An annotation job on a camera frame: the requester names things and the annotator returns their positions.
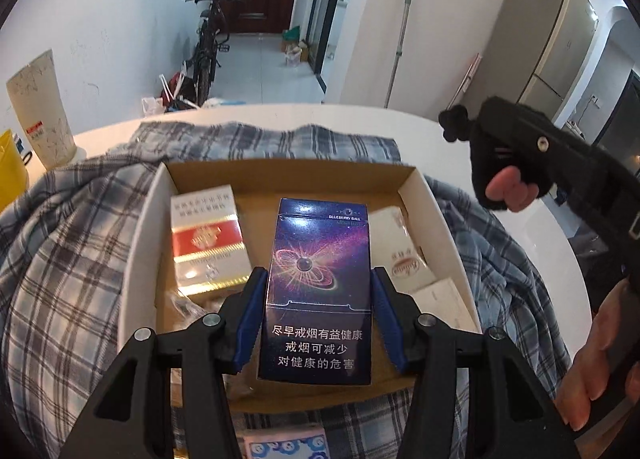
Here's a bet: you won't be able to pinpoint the dark blue cigarette pack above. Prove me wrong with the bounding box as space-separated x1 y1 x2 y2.
257 197 374 385

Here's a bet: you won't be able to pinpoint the white board with red edge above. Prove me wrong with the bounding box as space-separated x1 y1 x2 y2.
447 53 484 110

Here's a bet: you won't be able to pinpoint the beige refrigerator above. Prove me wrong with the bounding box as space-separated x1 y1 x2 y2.
499 0 599 118

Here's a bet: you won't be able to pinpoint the clear plastic packet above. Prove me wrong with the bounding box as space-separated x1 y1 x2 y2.
167 288 222 321

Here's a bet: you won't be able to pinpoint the yellow plastic container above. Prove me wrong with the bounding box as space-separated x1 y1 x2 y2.
0 129 31 212

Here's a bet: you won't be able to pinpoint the black framed glass door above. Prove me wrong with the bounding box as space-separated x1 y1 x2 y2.
304 0 362 78

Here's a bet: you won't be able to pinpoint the black bicycle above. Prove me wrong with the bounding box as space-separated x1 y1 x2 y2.
180 0 256 108

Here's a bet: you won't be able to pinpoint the plain white packet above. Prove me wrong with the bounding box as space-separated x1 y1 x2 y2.
412 277 479 333

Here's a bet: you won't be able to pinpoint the dark interior door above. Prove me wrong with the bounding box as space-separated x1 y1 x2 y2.
594 68 640 160

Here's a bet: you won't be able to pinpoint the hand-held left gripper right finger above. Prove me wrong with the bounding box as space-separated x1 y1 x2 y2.
370 266 582 459

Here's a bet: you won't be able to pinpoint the shallow cardboard box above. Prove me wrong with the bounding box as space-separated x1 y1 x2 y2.
117 158 484 413

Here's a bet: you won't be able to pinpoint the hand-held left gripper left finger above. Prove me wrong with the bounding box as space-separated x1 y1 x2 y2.
59 266 271 459

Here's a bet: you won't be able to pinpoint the blue plaid shirt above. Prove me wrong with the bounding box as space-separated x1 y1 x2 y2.
0 119 594 459

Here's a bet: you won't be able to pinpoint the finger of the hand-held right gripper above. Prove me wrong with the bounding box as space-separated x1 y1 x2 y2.
466 96 567 212

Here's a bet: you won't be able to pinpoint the red and white cigarette pack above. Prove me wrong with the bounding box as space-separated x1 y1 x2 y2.
169 185 252 304

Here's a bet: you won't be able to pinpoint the grey mop handle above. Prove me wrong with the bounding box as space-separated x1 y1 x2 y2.
383 0 416 109

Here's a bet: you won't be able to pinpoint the blue patterned tissue packet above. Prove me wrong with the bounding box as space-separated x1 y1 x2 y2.
242 428 329 459

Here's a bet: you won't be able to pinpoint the white wire rack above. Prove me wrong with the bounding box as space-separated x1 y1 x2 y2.
141 73 201 114

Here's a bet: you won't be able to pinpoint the cream speckled cylinder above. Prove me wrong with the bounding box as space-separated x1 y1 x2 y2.
5 49 77 170

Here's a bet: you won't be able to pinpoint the white round-label packet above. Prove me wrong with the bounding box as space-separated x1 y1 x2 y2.
368 206 437 293

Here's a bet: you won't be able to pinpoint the cardboard boxes on floor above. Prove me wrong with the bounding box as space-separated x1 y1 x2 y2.
279 26 311 68

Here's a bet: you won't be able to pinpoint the person's right hand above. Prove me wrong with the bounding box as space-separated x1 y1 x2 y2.
486 165 640 433

